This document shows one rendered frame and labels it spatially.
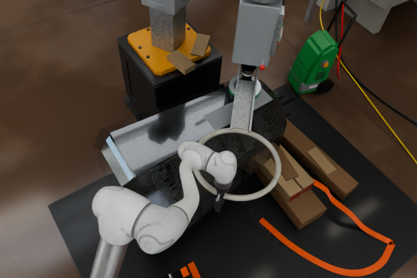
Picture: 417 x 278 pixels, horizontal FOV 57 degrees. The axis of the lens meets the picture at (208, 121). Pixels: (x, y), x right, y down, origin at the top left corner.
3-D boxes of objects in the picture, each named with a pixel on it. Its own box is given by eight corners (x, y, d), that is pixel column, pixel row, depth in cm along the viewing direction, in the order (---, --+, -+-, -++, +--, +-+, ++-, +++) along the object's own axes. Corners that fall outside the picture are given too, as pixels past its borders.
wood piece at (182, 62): (166, 60, 280) (166, 55, 276) (177, 54, 285) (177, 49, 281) (184, 75, 272) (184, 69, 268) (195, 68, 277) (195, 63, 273)
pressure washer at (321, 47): (313, 68, 397) (340, -6, 329) (331, 92, 377) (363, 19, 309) (283, 75, 388) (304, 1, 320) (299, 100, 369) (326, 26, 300)
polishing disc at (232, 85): (227, 75, 262) (228, 74, 261) (258, 75, 264) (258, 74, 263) (230, 98, 249) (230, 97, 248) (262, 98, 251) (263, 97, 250)
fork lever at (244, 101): (237, 34, 254) (238, 30, 249) (267, 38, 253) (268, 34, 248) (223, 131, 227) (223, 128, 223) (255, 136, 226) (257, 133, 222)
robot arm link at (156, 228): (193, 211, 133) (160, 193, 137) (166, 239, 117) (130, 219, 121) (184, 240, 138) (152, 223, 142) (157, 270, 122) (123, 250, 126)
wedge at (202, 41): (197, 38, 298) (197, 33, 294) (210, 40, 297) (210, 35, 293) (190, 54, 286) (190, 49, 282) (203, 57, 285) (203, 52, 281)
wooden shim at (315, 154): (306, 152, 317) (306, 151, 316) (315, 147, 320) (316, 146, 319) (326, 175, 304) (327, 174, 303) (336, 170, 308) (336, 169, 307)
